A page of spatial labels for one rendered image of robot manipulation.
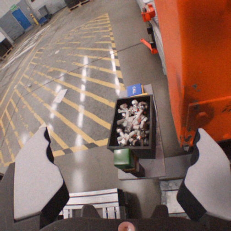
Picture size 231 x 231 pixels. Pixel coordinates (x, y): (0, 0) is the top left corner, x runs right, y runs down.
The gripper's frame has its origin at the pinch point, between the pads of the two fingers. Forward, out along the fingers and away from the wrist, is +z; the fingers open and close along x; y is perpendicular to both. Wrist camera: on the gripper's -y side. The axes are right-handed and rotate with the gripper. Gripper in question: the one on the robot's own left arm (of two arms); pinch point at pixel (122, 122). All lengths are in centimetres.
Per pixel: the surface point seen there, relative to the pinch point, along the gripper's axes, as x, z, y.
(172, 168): 30, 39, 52
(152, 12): 30, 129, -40
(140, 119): 6.9, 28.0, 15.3
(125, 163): 1.3, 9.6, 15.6
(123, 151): 1.0, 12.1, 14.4
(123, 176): 1.8, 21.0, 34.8
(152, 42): 34, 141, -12
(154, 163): 12.4, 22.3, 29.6
